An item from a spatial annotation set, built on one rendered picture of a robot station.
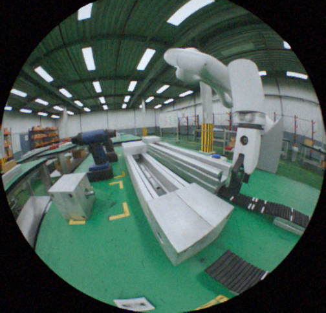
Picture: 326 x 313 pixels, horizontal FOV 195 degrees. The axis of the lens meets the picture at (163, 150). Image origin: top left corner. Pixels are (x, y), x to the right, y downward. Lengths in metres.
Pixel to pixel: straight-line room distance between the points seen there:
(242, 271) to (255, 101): 0.29
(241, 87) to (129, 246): 0.39
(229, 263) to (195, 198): 0.13
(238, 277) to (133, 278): 0.15
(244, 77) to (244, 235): 0.33
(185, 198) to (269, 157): 0.53
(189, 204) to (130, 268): 0.16
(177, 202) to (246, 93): 0.24
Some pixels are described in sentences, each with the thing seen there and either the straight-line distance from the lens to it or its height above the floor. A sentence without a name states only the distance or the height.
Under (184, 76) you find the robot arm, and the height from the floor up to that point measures 1.28.
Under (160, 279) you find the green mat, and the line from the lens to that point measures 0.20.
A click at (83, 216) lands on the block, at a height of 0.79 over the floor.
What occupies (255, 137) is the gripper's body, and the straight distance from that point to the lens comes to 0.22.
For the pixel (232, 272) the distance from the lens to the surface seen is 0.19.
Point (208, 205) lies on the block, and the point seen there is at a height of 0.87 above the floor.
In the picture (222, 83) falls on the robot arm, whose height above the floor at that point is 1.13.
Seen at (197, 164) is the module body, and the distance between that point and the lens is 0.31.
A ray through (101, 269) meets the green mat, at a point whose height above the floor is 0.78.
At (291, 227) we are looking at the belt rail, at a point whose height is 0.79.
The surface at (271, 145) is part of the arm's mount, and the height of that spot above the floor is 0.91.
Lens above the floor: 0.98
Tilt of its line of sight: 14 degrees down
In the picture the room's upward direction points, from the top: 3 degrees counter-clockwise
